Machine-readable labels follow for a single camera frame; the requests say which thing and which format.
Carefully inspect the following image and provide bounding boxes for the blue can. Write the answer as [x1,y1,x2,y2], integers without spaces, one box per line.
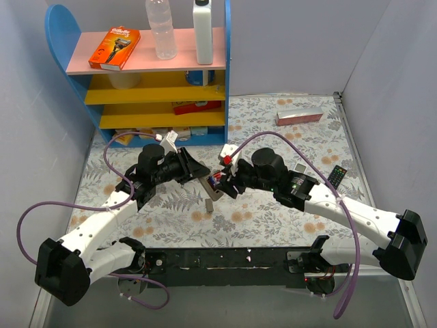
[185,70,215,86]

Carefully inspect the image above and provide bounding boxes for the black remote control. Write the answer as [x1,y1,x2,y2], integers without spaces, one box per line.
[328,165,348,190]

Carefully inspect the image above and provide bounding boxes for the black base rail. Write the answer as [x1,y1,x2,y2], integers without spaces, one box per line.
[143,246,328,290]

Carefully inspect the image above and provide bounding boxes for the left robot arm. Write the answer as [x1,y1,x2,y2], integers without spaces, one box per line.
[35,144,210,306]

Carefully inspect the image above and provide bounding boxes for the orange razor box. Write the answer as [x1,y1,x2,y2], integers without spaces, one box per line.
[88,26,141,72]

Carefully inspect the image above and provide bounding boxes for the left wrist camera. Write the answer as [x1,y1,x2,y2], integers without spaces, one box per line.
[160,130,178,154]

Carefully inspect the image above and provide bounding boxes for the floral table mat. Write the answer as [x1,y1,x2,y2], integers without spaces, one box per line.
[64,94,380,249]

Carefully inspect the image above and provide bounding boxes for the small boxes row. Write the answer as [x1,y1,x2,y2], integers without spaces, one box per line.
[112,126,225,148]

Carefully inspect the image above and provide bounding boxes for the clear plastic bottle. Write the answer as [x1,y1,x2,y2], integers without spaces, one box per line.
[145,0,178,60]

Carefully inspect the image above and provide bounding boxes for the white grey remote control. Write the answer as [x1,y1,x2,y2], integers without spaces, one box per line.
[294,163,307,174]

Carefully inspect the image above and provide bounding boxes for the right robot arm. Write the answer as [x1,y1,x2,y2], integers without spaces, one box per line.
[217,144,427,281]

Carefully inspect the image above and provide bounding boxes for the purple cable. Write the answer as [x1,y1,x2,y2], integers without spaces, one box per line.
[231,131,361,320]
[16,133,171,310]

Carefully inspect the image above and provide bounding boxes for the red box on shelf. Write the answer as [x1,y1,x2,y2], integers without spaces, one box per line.
[171,100,222,115]

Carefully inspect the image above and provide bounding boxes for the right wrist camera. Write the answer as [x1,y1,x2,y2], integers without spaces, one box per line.
[218,143,241,175]

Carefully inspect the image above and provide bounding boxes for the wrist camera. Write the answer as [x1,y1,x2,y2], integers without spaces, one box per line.
[218,143,241,175]
[160,130,178,154]

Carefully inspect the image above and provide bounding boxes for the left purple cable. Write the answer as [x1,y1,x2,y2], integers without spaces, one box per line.
[16,133,171,310]

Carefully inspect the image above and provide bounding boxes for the silver red long box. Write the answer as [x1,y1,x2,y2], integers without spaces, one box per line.
[275,107,324,126]

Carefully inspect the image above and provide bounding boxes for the white plastic bottle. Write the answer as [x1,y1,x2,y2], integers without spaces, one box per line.
[193,0,213,65]

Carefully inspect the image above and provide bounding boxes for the grey battery cover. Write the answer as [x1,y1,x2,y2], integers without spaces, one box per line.
[205,199,214,213]

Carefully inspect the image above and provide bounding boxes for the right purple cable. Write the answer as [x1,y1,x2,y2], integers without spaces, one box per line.
[231,131,361,320]

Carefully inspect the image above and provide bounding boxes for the white cup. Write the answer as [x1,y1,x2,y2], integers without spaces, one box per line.
[108,72,141,90]

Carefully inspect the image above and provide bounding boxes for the blue shelf unit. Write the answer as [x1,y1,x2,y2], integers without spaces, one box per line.
[44,1,231,143]

